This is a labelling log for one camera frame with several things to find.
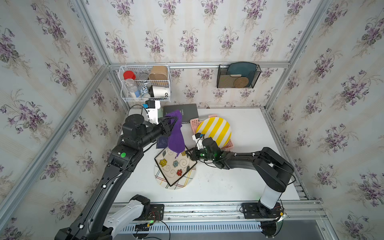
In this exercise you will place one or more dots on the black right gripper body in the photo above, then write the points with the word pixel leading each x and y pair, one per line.
pixel 200 154

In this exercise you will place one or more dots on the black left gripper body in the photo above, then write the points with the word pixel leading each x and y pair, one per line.
pixel 161 130

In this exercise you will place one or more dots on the purple cloth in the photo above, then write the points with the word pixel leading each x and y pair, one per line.
pixel 176 141

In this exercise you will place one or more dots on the yellow striped round plate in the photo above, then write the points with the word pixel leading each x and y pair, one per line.
pixel 214 131

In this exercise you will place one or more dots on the square floral plate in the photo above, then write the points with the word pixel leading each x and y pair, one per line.
pixel 166 155

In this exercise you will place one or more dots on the round plaid plate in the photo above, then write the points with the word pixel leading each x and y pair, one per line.
pixel 173 176

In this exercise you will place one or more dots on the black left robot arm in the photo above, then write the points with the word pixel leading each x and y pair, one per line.
pixel 93 223

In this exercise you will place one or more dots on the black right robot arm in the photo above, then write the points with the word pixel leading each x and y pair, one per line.
pixel 275 171

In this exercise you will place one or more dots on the teal plate in holder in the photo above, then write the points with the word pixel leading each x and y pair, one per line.
pixel 245 69

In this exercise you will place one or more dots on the small navy notebook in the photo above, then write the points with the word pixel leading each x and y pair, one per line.
pixel 162 143

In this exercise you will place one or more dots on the dark grey book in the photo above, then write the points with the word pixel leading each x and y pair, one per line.
pixel 188 111

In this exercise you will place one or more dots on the pink plastic basket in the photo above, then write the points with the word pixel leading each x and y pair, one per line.
pixel 195 123

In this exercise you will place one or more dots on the white cylindrical can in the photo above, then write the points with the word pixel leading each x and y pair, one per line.
pixel 159 92

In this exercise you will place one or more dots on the brown paper box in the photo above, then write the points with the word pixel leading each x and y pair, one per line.
pixel 159 73

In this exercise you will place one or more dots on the clear plastic bottle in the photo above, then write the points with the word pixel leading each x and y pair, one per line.
pixel 132 88

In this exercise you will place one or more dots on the round cork coaster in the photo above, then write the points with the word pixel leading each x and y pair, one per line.
pixel 241 82

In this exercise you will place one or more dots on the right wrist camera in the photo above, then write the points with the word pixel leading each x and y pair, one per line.
pixel 198 138

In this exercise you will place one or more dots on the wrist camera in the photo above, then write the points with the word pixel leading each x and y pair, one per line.
pixel 198 138
pixel 152 107

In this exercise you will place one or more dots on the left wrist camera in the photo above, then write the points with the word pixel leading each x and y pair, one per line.
pixel 152 107

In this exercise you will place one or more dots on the white wire basket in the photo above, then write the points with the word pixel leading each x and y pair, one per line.
pixel 143 83

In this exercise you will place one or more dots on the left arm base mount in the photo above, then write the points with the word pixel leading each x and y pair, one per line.
pixel 150 214

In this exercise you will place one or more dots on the black mesh wall holder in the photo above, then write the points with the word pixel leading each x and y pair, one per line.
pixel 225 81

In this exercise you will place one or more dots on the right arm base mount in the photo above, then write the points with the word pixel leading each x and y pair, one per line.
pixel 271 220

